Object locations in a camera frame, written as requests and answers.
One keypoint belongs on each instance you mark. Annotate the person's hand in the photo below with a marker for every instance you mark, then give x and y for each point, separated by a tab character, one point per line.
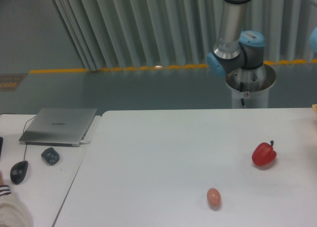
1	179

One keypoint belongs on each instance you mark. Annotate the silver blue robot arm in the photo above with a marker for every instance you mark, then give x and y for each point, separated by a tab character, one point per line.
230	33

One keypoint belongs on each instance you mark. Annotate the white striped sleeve forearm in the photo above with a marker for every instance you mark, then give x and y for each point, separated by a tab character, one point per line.
13	213

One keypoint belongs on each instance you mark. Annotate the red bell pepper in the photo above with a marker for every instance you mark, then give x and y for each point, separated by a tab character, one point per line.
264	154

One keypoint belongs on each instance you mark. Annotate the wooden basket corner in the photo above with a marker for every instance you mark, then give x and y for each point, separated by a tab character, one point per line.
314	107

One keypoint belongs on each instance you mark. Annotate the black keyboard edge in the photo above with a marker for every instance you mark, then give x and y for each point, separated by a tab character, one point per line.
1	145

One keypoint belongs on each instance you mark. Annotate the dark grey earbuds case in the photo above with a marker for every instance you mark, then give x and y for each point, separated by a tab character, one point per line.
50	156

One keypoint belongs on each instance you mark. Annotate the silver closed laptop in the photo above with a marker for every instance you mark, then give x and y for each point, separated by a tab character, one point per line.
59	127

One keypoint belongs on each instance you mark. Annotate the grey pleated curtain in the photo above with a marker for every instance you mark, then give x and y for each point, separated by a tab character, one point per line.
139	33

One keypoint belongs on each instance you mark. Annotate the brown egg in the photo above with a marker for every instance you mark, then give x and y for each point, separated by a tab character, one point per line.
214	197

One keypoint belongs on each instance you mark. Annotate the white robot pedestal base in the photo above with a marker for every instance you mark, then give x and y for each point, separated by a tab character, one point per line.
250	87

